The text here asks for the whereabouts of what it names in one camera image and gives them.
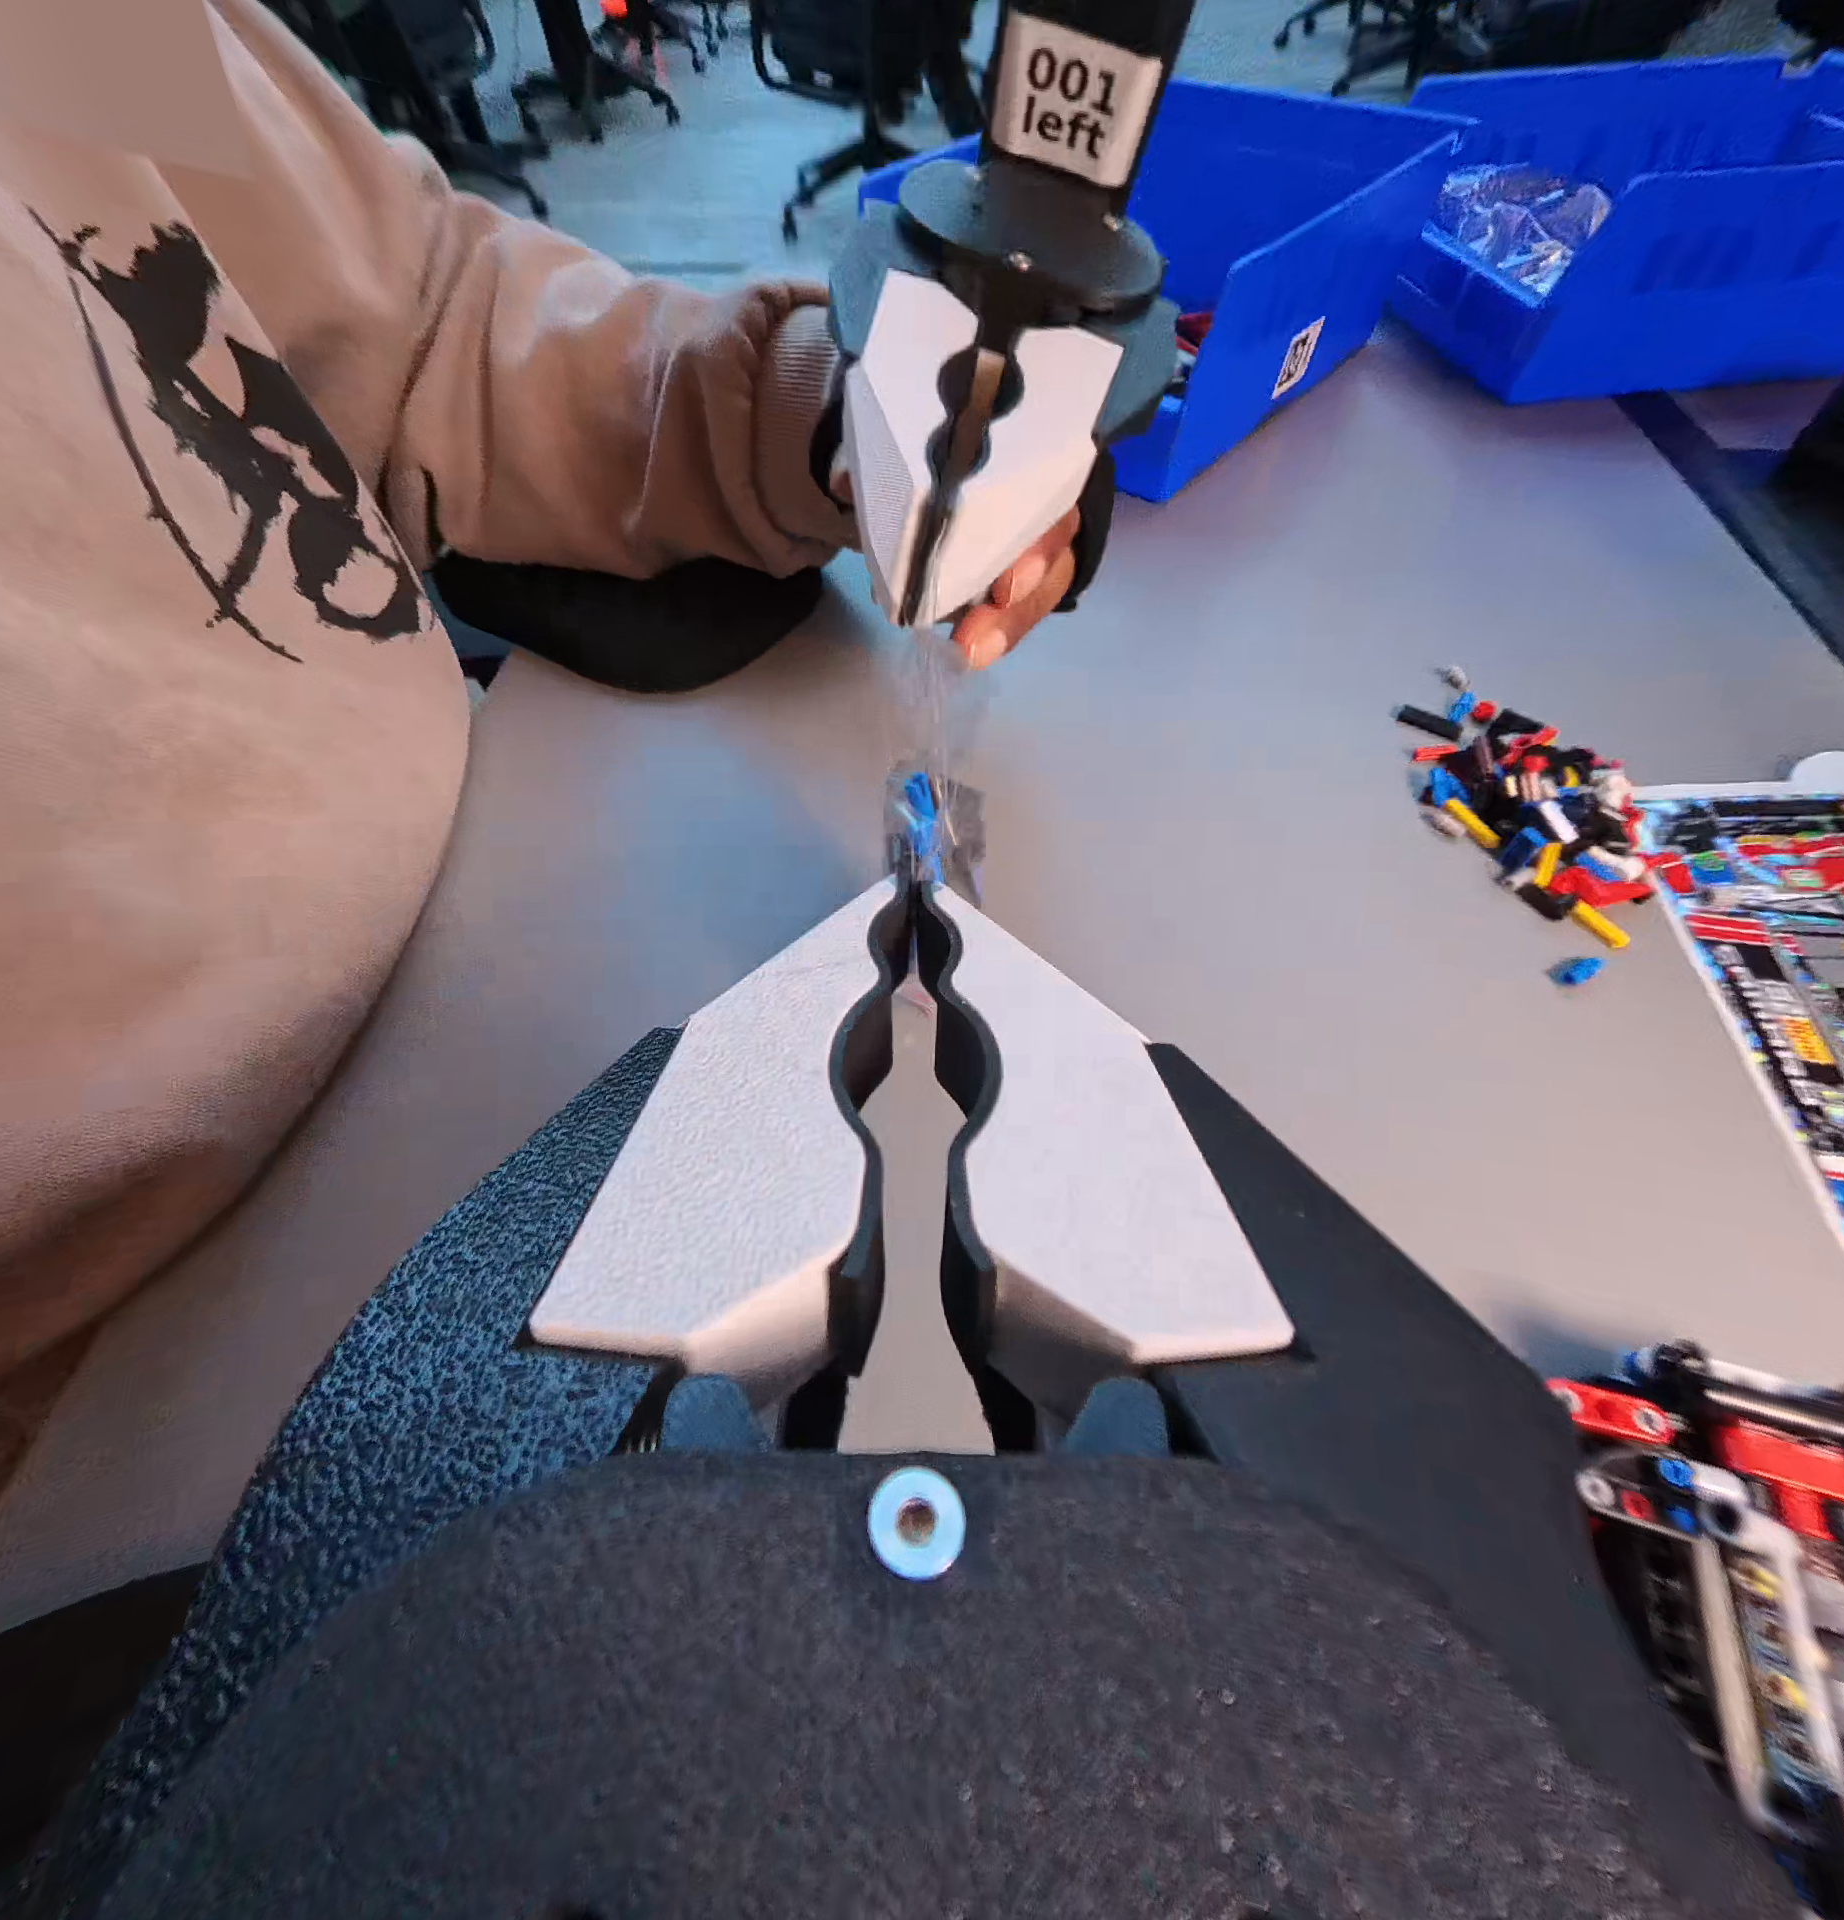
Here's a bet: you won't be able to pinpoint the blue bin with code sticker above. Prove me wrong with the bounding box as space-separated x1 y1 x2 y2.
857 74 1465 503

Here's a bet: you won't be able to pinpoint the person's left forearm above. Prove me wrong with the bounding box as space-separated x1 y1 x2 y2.
381 134 863 578

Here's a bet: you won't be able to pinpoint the blue plastic bin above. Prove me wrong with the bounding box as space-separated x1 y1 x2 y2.
1388 149 1844 407
1408 50 1844 197

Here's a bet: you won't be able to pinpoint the person's left hand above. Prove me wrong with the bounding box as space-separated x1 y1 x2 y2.
949 508 1087 672

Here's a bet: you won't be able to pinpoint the black charger with green lights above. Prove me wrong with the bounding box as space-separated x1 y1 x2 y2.
1778 342 1844 488

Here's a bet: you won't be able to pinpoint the person's beige sweatshirt torso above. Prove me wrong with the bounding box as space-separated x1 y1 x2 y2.
0 0 482 1503

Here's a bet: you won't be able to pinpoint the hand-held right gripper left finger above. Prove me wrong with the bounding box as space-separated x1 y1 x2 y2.
529 876 919 1449

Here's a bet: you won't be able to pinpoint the crumpled clear plastic bags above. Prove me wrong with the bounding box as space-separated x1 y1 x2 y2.
1432 162 1615 294

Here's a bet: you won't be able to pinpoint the black office chair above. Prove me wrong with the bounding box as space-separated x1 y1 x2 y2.
306 0 547 218
749 0 997 243

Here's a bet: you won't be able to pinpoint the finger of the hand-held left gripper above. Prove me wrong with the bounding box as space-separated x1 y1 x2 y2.
934 329 1129 627
839 270 972 627

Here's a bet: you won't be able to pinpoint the partly built lego car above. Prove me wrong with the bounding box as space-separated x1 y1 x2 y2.
1547 1340 1844 1920

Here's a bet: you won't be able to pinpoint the pile of colourful lego pieces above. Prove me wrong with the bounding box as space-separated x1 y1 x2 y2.
1393 665 1660 988

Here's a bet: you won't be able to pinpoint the small clear plastic bag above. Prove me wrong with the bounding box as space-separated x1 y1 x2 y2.
876 600 991 909

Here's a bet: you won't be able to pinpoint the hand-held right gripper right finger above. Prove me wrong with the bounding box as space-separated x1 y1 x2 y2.
921 876 1296 1449

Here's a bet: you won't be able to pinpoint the holographic sticker sheet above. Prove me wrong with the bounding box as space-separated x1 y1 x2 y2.
1634 779 1844 1292

